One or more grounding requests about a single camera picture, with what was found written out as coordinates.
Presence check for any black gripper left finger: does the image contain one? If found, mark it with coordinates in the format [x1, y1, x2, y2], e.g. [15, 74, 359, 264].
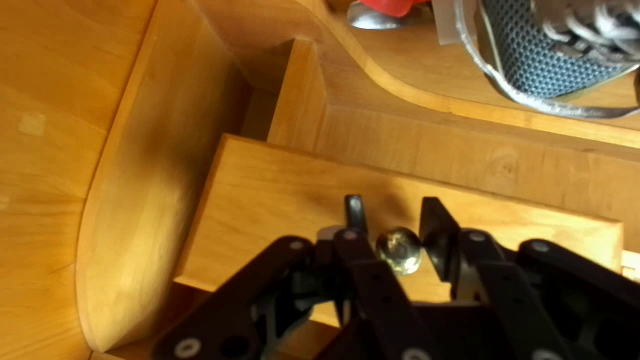
[153, 194, 436, 360]

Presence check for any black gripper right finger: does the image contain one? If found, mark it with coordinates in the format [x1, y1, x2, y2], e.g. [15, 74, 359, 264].
[421, 196, 640, 360]

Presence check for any small wooden drawer metal knob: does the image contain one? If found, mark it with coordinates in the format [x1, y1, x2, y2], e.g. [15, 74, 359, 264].
[177, 131, 628, 336]

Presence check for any blue grey sneaker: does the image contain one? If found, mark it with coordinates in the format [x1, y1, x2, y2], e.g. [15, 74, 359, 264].
[458, 0, 640, 119]

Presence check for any wooden roll-top desk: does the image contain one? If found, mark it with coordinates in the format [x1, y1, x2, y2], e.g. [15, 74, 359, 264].
[0, 0, 640, 360]

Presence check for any red ring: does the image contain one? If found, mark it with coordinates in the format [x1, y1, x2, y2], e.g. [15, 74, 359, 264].
[344, 0, 435, 32]

